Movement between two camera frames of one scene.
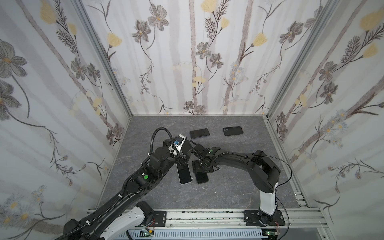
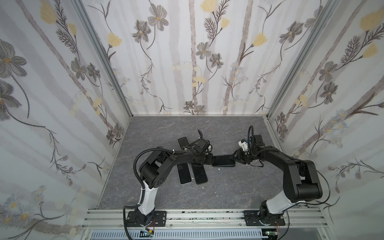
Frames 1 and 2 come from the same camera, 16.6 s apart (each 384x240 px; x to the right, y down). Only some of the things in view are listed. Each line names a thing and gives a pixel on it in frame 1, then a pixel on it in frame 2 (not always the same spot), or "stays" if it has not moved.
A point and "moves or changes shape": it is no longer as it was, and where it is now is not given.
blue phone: [199, 133] moves or changes shape
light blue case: [184, 174] stays
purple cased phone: [184, 174] stays
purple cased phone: [201, 177] stays
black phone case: [201, 177] stays
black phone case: [234, 130] moves or changes shape
